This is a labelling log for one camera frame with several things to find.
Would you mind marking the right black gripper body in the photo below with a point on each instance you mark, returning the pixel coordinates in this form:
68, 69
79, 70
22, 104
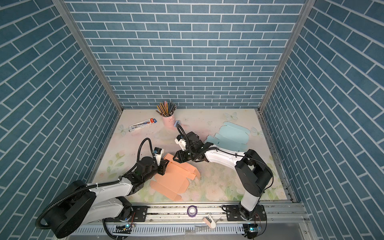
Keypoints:
193, 152

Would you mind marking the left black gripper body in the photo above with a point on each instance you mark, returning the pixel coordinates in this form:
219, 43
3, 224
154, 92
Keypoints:
154, 168

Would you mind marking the orange paper box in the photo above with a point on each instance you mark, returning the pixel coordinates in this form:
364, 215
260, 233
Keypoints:
175, 180

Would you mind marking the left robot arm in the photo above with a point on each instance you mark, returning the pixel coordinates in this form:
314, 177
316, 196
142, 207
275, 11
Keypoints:
80, 204

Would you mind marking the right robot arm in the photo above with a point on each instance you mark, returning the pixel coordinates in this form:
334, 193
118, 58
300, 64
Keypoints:
254, 173

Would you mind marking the light blue flat paper box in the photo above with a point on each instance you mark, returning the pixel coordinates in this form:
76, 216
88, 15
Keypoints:
231, 137

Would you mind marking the white pen box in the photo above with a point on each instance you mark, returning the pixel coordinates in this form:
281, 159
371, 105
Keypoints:
142, 124

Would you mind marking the small blue stapler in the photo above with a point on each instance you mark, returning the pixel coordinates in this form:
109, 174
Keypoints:
177, 122

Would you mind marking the pink pencil cup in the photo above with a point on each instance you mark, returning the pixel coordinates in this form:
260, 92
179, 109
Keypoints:
169, 122

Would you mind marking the bundle of coloured pencils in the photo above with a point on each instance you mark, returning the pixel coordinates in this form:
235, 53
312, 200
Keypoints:
166, 109

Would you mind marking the purple tape roll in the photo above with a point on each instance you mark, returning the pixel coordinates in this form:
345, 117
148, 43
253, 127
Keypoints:
192, 211

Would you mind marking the white pink clip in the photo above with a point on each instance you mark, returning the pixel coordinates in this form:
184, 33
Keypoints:
210, 222

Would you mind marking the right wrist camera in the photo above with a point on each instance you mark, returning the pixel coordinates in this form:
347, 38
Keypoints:
181, 142

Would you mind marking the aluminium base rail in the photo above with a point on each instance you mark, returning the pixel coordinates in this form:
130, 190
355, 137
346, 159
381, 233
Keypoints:
275, 220

